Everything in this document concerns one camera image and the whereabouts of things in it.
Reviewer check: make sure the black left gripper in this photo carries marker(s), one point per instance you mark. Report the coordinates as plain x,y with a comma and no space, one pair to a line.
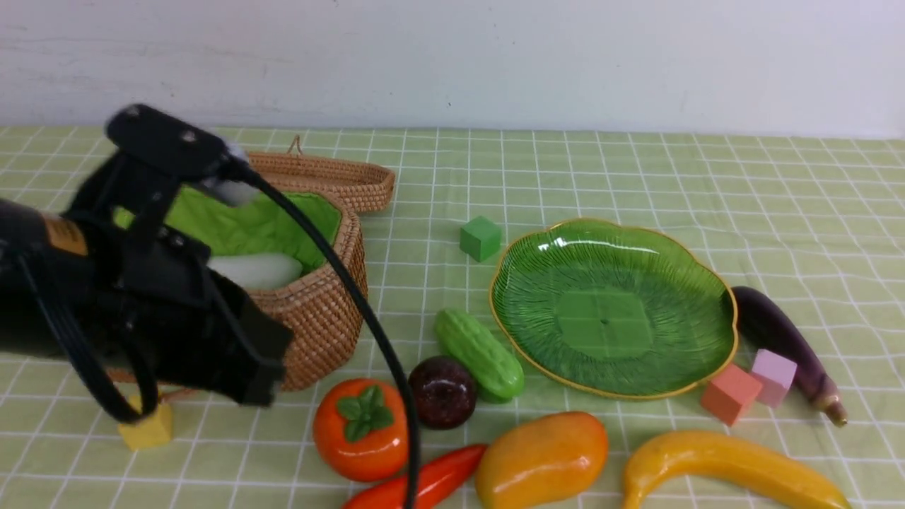
158,311

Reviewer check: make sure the white toy radish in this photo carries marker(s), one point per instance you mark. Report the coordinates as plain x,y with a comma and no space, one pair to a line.
265,271

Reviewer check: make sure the orange toy persimmon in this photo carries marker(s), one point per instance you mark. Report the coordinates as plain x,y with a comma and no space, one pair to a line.
360,430

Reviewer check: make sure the dark purple toy plum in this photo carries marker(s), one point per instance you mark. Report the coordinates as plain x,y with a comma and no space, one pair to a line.
444,391

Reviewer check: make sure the red toy chili pepper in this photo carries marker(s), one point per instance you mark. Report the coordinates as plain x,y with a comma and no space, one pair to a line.
438,479

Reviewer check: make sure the green toy cucumber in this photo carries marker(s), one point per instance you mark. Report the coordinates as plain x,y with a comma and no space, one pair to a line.
497,372

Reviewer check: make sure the orange yellow toy mango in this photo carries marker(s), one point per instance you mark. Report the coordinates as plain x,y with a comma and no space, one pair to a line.
546,460

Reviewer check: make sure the purple toy eggplant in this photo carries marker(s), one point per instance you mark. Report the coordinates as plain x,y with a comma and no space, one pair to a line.
761,321

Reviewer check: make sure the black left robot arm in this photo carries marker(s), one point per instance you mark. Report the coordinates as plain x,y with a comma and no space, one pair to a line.
80,288

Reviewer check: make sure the woven rattan basket green lining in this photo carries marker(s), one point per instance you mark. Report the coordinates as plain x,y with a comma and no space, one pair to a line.
318,310

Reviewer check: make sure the yellow block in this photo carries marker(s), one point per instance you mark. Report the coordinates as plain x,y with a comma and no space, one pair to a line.
154,431

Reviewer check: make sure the woven rattan basket lid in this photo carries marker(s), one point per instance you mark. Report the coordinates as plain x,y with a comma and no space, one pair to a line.
361,187

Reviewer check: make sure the green cube block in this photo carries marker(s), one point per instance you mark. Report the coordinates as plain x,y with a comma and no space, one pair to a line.
480,238

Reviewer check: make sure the green leaf-shaped glass plate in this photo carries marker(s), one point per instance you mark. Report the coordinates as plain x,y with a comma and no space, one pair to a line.
620,312

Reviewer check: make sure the yellow toy banana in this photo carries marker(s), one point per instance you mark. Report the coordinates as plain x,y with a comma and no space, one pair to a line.
729,459

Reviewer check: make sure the coral orange cube block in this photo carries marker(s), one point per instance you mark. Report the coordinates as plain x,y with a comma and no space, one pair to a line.
730,394

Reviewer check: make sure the green checkered tablecloth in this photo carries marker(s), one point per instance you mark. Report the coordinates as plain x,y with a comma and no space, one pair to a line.
816,224

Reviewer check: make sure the pink cube block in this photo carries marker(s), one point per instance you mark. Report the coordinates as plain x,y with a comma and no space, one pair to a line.
776,375

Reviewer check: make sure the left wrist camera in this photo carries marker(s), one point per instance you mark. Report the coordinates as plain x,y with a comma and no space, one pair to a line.
196,157

